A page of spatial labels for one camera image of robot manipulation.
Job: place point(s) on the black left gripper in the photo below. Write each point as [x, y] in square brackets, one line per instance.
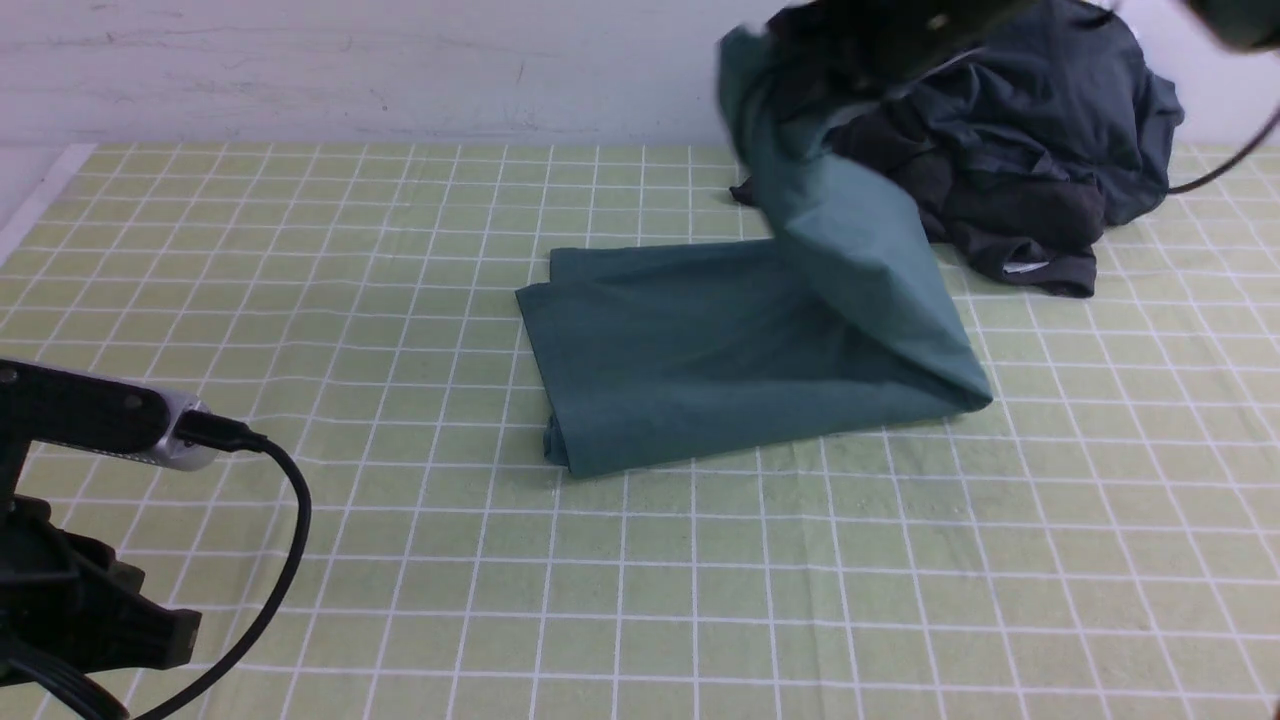
[71, 607]

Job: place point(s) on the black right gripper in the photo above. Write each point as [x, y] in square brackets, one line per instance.
[870, 47]

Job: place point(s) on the green long-sleeved shirt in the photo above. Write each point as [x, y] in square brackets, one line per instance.
[838, 321]

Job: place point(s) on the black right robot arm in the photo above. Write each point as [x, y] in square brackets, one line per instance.
[1239, 26]

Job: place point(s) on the dark grey crumpled sweatshirt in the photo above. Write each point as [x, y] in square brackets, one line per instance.
[1045, 100]

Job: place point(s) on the dark brown crumpled garment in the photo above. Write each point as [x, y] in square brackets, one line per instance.
[1012, 226]

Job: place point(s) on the green checkered tablecloth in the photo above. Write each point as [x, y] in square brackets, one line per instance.
[1100, 543]

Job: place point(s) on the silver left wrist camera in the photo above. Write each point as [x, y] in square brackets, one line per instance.
[185, 440]

